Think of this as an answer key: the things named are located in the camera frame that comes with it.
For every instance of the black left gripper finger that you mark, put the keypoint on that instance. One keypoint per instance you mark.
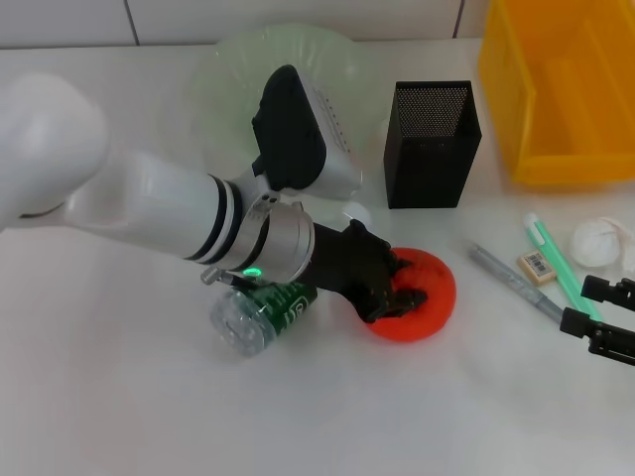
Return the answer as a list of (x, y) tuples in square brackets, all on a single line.
[(402, 302), (402, 262)]

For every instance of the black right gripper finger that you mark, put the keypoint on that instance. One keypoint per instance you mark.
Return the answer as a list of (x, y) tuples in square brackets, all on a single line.
[(602, 287), (580, 322)]

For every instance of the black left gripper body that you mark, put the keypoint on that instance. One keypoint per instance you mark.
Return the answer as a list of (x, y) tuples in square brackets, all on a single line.
[(347, 263)]

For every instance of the red-orange toy orange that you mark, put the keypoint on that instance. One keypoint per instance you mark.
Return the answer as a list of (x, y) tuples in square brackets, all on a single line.
[(436, 297)]

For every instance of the white paper ball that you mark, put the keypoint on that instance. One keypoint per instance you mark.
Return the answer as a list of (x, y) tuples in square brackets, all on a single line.
[(593, 245)]

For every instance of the mint green pen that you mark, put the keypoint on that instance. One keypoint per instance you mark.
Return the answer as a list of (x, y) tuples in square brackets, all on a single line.
[(548, 243)]

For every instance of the beige eraser with barcode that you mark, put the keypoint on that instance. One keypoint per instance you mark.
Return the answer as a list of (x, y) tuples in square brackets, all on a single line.
[(535, 268)]

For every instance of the grey pen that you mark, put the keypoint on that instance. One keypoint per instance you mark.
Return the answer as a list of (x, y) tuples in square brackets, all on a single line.
[(516, 282)]

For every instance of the clear green-label water bottle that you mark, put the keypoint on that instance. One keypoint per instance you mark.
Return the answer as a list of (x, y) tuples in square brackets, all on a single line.
[(253, 322)]

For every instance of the black mesh pen holder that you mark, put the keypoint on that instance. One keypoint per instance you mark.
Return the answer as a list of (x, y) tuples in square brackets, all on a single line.
[(426, 163)]

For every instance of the pale green glass fruit bowl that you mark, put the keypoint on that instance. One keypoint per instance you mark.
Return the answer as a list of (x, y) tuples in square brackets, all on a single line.
[(223, 79)]

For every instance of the yellow plastic bin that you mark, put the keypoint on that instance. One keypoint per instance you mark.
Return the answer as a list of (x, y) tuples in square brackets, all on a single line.
[(570, 149)]

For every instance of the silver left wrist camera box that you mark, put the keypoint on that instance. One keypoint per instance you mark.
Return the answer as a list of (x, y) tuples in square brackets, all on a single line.
[(297, 139)]

